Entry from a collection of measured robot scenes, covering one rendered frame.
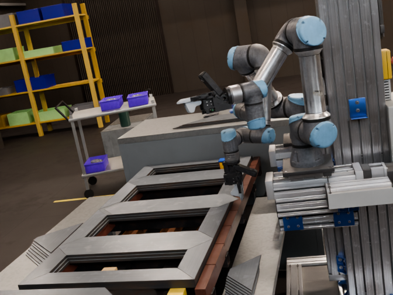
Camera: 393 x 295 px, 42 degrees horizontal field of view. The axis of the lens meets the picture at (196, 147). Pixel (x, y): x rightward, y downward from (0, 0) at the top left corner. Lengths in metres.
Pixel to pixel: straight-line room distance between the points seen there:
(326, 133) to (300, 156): 0.21
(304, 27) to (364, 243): 1.14
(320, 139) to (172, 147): 1.52
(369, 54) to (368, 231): 0.85
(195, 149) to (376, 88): 1.40
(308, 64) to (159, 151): 1.64
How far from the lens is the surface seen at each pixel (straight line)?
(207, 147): 3.39
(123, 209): 2.75
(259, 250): 2.41
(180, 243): 2.20
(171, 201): 2.71
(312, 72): 2.11
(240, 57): 2.54
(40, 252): 2.68
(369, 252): 2.70
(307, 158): 2.29
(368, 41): 2.42
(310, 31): 2.08
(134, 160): 3.57
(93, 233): 2.57
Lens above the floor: 1.74
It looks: 14 degrees down
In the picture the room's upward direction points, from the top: 10 degrees counter-clockwise
